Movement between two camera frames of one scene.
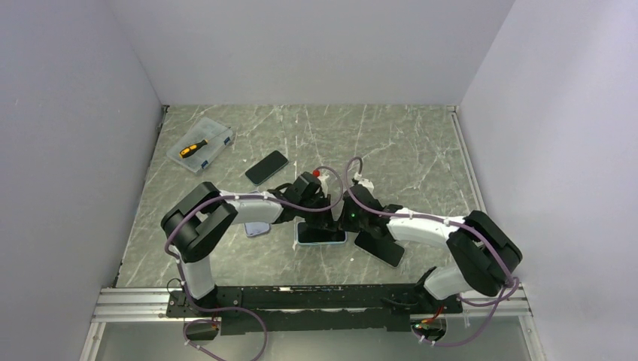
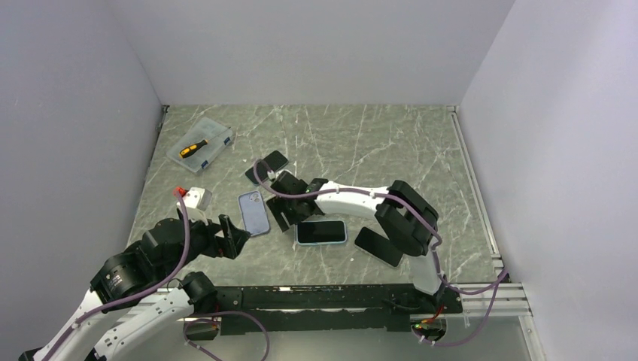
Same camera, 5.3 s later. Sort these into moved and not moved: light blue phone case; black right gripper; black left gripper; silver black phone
Moved: black left gripper; black right gripper
Not moved: silver black phone; light blue phone case
